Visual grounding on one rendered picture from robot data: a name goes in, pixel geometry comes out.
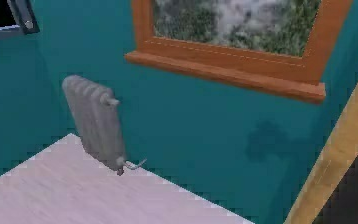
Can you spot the grey radiator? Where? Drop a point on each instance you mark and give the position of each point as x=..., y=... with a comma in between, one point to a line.
x=95, y=123

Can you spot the dark framed window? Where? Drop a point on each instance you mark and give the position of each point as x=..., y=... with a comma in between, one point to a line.
x=7, y=16

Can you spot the pale wooden door frame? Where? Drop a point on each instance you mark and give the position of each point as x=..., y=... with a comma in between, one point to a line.
x=337, y=156

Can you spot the brown wooden framed window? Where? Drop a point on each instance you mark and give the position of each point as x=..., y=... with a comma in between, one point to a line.
x=233, y=63

